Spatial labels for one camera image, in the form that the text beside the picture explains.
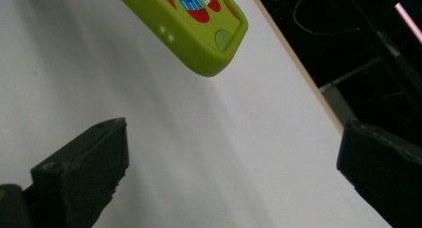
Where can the metal stand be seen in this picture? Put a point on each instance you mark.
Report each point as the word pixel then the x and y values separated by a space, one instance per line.
pixel 394 55

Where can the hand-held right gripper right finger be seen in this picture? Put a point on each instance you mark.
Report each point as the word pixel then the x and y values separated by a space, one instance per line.
pixel 388 175

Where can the pink light bar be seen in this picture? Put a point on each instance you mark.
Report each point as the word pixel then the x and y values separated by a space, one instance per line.
pixel 409 20

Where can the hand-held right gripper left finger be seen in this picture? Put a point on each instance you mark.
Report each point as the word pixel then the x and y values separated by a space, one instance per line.
pixel 79 175

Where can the green patterned tray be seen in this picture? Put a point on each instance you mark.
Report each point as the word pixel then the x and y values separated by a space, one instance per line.
pixel 199 39

